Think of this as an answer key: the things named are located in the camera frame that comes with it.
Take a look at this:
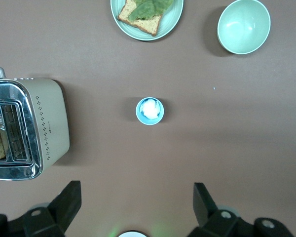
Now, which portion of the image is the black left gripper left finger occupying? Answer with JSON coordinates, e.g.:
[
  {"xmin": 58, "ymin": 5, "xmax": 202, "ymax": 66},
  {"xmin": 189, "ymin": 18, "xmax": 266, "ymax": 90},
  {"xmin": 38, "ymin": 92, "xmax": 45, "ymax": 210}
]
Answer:
[{"xmin": 0, "ymin": 180, "xmax": 82, "ymax": 237}]

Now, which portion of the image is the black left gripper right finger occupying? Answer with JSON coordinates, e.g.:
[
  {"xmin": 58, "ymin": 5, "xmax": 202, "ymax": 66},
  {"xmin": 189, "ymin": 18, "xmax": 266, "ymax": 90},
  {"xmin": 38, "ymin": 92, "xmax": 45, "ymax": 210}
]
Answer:
[{"xmin": 187, "ymin": 182, "xmax": 296, "ymax": 237}]

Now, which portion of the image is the pale green plate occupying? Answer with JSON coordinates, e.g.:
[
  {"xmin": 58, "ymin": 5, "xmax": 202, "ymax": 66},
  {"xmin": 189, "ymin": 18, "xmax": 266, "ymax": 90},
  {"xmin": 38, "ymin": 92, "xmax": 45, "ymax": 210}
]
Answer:
[{"xmin": 110, "ymin": 0, "xmax": 185, "ymax": 41}]

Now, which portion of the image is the light blue plastic cup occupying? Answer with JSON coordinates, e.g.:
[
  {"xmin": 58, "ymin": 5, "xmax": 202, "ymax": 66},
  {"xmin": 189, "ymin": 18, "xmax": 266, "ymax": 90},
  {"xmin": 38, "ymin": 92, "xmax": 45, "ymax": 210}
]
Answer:
[{"xmin": 135, "ymin": 97, "xmax": 165, "ymax": 126}]

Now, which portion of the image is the brown table cover cloth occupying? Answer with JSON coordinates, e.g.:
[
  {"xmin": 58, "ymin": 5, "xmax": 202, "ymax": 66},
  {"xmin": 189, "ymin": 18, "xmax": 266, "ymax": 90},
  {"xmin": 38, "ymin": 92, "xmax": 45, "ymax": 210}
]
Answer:
[{"xmin": 0, "ymin": 0, "xmax": 296, "ymax": 237}]

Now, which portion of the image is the beige and chrome toaster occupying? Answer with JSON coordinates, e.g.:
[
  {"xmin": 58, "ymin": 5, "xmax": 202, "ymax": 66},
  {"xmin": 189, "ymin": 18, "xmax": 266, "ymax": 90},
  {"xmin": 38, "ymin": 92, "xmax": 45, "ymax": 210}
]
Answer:
[{"xmin": 0, "ymin": 67, "xmax": 71, "ymax": 181}]

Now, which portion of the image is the pale green bowl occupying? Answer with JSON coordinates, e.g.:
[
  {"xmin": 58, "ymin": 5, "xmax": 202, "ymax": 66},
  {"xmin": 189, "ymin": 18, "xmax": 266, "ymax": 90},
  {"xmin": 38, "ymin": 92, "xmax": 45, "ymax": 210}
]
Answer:
[{"xmin": 217, "ymin": 0, "xmax": 271, "ymax": 55}]

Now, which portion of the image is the green lettuce leaf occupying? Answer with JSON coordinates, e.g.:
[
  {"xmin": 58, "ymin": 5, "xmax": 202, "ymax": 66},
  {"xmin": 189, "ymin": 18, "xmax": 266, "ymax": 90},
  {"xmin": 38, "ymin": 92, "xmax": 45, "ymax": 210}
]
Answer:
[{"xmin": 127, "ymin": 0, "xmax": 175, "ymax": 23}]

